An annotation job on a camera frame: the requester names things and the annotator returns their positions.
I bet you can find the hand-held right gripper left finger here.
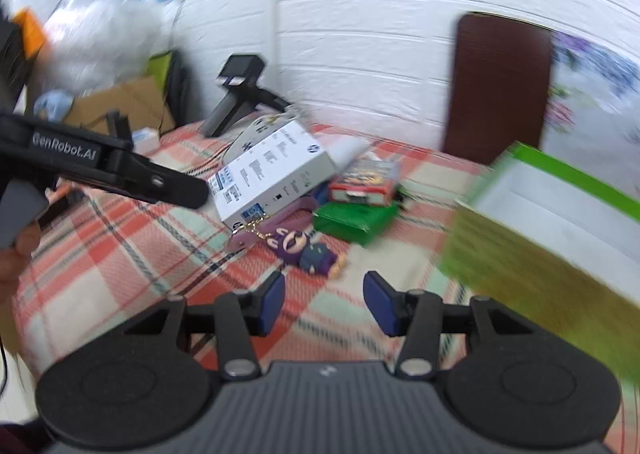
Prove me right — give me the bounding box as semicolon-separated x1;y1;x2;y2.
122;270;287;381

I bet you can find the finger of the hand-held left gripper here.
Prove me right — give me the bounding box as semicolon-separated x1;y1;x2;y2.
122;153;210;209

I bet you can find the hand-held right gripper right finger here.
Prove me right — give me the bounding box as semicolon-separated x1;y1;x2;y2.
362;270;535;381

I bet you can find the red and blue card box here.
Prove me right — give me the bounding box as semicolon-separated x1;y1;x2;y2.
327;158;402;208

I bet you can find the green storage box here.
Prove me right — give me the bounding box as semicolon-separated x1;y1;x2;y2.
436;141;640;387

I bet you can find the person's left hand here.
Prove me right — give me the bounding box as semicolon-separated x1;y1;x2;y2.
0;221;43;287

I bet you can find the small white box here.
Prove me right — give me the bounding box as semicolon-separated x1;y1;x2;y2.
129;127;162;154

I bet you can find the plaid blanket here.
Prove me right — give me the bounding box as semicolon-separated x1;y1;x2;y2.
11;118;501;381

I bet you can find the brown cardboard box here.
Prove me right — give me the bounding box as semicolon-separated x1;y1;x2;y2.
64;73;177;141

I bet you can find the flat green box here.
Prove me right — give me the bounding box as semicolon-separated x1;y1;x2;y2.
312;200;401;248

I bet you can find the black bag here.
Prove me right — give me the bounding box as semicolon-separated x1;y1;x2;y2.
164;62;195;127

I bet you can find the white printed carton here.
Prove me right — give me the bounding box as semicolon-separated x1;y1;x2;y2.
206;121;340;231

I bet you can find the white plastic bag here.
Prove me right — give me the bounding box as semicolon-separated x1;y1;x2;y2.
29;0;173;98

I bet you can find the orange object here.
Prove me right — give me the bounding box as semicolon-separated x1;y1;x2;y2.
11;8;47;62

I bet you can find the black device on stand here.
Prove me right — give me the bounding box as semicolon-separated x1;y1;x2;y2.
202;53;295;138

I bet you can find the floral cloth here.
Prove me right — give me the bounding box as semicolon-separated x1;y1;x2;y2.
544;30;640;157

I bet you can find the purple cartoon figure keychain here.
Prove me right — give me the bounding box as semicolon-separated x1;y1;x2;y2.
226;221;349;281

